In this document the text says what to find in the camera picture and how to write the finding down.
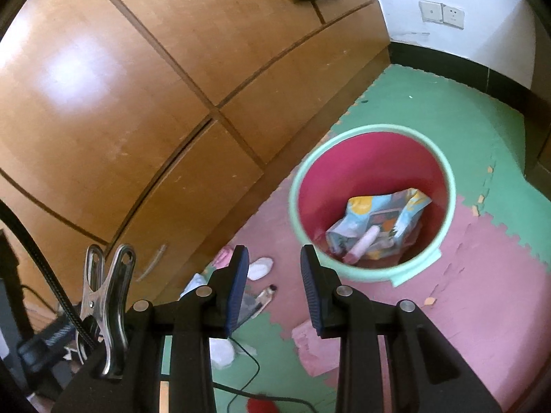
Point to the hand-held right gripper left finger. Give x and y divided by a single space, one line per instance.
236 297

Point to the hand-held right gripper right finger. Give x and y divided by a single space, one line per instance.
312 297

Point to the pink plastic bag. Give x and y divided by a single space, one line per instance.
316 348

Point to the pale pink soft pad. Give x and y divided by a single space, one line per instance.
361 245

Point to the blue printed snack bag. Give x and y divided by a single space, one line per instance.
387 215

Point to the red bucket with green rim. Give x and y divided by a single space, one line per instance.
327 172

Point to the translucent plastic bag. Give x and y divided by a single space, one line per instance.
249 307

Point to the small labelled bottle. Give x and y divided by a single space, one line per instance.
267 294

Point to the pink paper packet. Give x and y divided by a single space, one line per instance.
224 258

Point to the white and green carton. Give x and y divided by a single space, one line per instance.
193 284

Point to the crumpled white plastic bag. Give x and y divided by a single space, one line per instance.
224 352

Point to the metal spring clip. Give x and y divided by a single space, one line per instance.
107 309

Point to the pink foam mat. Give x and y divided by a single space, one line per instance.
452 331

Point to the wooden wardrobe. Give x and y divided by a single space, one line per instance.
129 94

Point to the white wall socket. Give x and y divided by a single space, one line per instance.
453 16
431 10

